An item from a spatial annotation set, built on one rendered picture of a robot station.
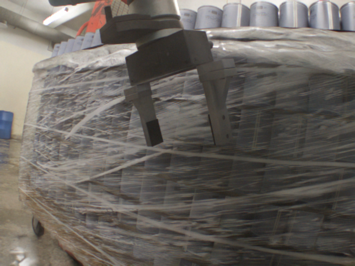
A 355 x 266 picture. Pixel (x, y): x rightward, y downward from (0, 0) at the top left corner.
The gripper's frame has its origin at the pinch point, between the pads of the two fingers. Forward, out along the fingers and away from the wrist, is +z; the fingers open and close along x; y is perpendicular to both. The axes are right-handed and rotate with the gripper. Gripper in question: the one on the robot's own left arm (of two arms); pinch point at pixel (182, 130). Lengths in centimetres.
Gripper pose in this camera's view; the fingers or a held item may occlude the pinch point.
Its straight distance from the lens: 35.0
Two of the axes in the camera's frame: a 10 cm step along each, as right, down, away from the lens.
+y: 6.5, -2.6, 7.2
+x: -7.3, 0.7, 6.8
